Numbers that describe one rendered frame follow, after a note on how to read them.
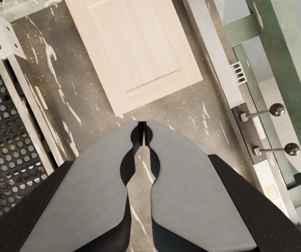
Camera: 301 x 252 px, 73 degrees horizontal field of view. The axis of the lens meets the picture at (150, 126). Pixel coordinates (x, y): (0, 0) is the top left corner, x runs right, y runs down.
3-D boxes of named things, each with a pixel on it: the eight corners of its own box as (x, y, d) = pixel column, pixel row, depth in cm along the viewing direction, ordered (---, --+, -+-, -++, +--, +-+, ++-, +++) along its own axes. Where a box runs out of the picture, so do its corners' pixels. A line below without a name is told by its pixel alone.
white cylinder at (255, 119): (262, 136, 71) (253, 115, 70) (267, 137, 68) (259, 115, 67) (254, 139, 70) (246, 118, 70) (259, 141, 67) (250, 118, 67)
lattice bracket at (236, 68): (235, 63, 69) (239, 61, 66) (242, 82, 69) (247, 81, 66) (224, 67, 69) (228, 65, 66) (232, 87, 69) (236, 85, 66)
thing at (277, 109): (241, 110, 66) (285, 99, 55) (245, 120, 67) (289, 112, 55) (235, 114, 65) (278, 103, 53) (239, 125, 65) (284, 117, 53)
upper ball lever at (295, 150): (254, 143, 67) (300, 139, 56) (258, 153, 68) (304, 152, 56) (248, 148, 65) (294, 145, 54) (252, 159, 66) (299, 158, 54)
